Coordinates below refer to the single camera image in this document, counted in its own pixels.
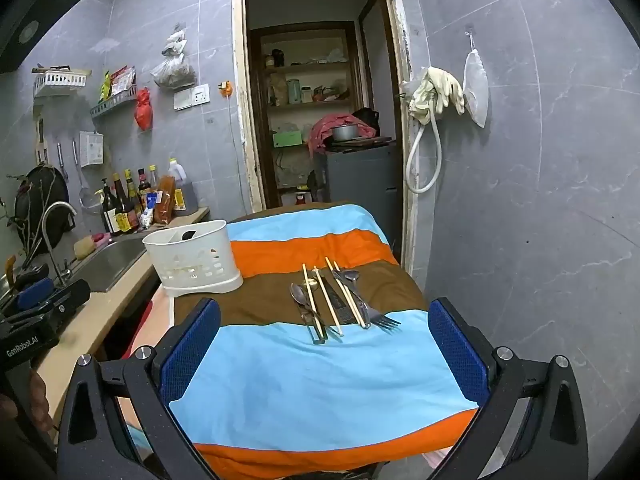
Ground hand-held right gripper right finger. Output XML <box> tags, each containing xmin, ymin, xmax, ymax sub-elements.
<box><xmin>427</xmin><ymin>297</ymin><xmax>591</xmax><ymax>480</ymax></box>

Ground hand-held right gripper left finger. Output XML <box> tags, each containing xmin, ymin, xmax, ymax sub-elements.
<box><xmin>56</xmin><ymin>297</ymin><xmax>223</xmax><ymax>480</ymax></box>

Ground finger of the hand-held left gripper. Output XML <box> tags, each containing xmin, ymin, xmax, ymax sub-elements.
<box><xmin>7</xmin><ymin>277</ymin><xmax>55</xmax><ymax>311</ymax></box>
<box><xmin>7</xmin><ymin>280</ymin><xmax>92</xmax><ymax>333</ymax></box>

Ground silver fork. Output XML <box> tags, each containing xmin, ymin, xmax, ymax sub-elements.
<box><xmin>330</xmin><ymin>269</ymin><xmax>402</xmax><ymax>333</ymax></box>

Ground white plastic utensil holder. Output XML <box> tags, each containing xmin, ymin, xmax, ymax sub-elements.
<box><xmin>142</xmin><ymin>219</ymin><xmax>244</xmax><ymax>298</ymax></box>

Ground dark metal spoon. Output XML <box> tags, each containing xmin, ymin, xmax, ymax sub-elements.
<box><xmin>290</xmin><ymin>282</ymin><xmax>328</xmax><ymax>346</ymax></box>

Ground silver table knife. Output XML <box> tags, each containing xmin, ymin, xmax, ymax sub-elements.
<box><xmin>318</xmin><ymin>272</ymin><xmax>357</xmax><ymax>328</ymax></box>

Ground wooden chopstick pair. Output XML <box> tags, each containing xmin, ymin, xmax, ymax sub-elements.
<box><xmin>313</xmin><ymin>265</ymin><xmax>345</xmax><ymax>337</ymax></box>

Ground person's left hand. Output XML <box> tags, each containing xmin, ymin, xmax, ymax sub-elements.
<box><xmin>0</xmin><ymin>367</ymin><xmax>55</xmax><ymax>436</ymax></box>

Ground beige kitchen counter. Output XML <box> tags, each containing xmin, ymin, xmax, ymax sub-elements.
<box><xmin>35</xmin><ymin>206</ymin><xmax>211</xmax><ymax>411</ymax></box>

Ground steel sink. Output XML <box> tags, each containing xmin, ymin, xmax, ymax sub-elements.
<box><xmin>69</xmin><ymin>236</ymin><xmax>152</xmax><ymax>294</ymax></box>

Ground bare plant branch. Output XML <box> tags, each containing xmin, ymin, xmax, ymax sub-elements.
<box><xmin>0</xmin><ymin>174</ymin><xmax>52</xmax><ymax>262</ymax></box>

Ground black wok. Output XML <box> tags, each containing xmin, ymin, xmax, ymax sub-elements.
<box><xmin>13</xmin><ymin>163</ymin><xmax>70</xmax><ymax>257</ymax></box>

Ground dark pump sauce bottle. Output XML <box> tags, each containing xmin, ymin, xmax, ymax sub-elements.
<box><xmin>99</xmin><ymin>177</ymin><xmax>121</xmax><ymax>237</ymax></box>

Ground striped blue orange brown cloth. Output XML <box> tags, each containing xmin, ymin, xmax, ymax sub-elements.
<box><xmin>125</xmin><ymin>203</ymin><xmax>480</xmax><ymax>480</ymax></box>

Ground yellow cap sauce bottle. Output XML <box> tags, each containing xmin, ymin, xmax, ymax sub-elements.
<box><xmin>124</xmin><ymin>168</ymin><xmax>144</xmax><ymax>222</ymax></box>

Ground red seasoning packet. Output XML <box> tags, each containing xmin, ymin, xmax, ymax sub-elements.
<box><xmin>152</xmin><ymin>175</ymin><xmax>177</xmax><ymax>225</ymax></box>

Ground black cap sauce bottle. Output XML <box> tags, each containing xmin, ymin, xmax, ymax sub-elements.
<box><xmin>137</xmin><ymin>167</ymin><xmax>153</xmax><ymax>211</ymax></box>

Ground large vinegar jug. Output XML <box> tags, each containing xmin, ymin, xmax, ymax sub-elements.
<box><xmin>167</xmin><ymin>158</ymin><xmax>200</xmax><ymax>217</ymax></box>

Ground grey cabinet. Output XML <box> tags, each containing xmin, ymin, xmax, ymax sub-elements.
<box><xmin>324</xmin><ymin>142</ymin><xmax>404</xmax><ymax>262</ymax></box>

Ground red hanging bag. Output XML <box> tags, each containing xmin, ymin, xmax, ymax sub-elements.
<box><xmin>134</xmin><ymin>87</ymin><xmax>154</xmax><ymax>132</ymax></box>

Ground seasoning packets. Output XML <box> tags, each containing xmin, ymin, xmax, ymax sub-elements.
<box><xmin>101</xmin><ymin>66</ymin><xmax>137</xmax><ymax>102</ymax></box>

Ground wooden cutting board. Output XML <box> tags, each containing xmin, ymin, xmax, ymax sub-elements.
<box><xmin>329</xmin><ymin>135</ymin><xmax>394</xmax><ymax>152</ymax></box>

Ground green box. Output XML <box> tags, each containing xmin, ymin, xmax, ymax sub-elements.
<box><xmin>272</xmin><ymin>129</ymin><xmax>304</xmax><ymax>149</ymax></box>

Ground hanging clear plastic bags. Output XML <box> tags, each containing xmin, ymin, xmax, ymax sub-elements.
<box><xmin>150</xmin><ymin>25</ymin><xmax>199</xmax><ymax>92</ymax></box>

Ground black bag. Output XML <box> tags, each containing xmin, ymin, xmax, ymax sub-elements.
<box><xmin>352</xmin><ymin>107</ymin><xmax>381</xmax><ymax>139</ymax></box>

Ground red cloth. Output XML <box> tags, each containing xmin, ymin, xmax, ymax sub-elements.
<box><xmin>307</xmin><ymin>113</ymin><xmax>379</xmax><ymax>159</ymax></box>

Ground cream rubber gloves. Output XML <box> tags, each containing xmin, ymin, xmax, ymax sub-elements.
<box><xmin>408</xmin><ymin>65</ymin><xmax>466</xmax><ymax>126</ymax></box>

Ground white mesh bag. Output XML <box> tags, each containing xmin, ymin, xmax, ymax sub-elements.
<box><xmin>462</xmin><ymin>32</ymin><xmax>490</xmax><ymax>129</ymax></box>

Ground black range hood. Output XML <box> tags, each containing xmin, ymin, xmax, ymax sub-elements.
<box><xmin>0</xmin><ymin>0</ymin><xmax>87</xmax><ymax>75</ymax></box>

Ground wooden shelf cabinet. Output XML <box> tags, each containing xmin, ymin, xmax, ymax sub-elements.
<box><xmin>249</xmin><ymin>21</ymin><xmax>362</xmax><ymax>207</ymax></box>

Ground hanging wire strainer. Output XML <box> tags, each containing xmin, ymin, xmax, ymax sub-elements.
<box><xmin>72</xmin><ymin>138</ymin><xmax>99</xmax><ymax>209</ymax></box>

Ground white wall box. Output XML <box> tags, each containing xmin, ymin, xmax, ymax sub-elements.
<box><xmin>78</xmin><ymin>131</ymin><xmax>105</xmax><ymax>168</ymax></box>

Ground grey wall shelf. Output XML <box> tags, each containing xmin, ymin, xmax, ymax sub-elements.
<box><xmin>90</xmin><ymin>85</ymin><xmax>138</xmax><ymax>119</ymax></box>

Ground white hose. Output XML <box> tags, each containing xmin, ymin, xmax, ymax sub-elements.
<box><xmin>405</xmin><ymin>104</ymin><xmax>442</xmax><ymax>195</ymax></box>

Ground white wall basket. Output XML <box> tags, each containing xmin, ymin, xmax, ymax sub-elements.
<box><xmin>32</xmin><ymin>66</ymin><xmax>92</xmax><ymax>98</ymax></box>

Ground white door frame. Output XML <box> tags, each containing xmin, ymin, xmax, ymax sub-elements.
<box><xmin>232</xmin><ymin>0</ymin><xmax>420</xmax><ymax>273</ymax></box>

